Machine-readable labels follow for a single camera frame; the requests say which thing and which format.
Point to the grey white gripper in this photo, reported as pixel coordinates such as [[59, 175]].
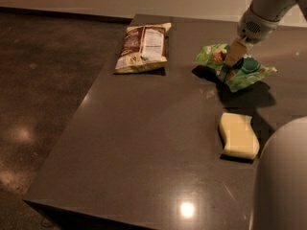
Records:
[[255, 29]]

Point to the green rice chip bag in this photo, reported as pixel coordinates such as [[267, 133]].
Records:
[[247, 71]]

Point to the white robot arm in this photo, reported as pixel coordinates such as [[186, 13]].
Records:
[[280, 187]]

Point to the brown chip bag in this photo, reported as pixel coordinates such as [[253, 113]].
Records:
[[144, 49]]

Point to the yellow sponge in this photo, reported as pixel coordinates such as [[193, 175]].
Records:
[[239, 138]]

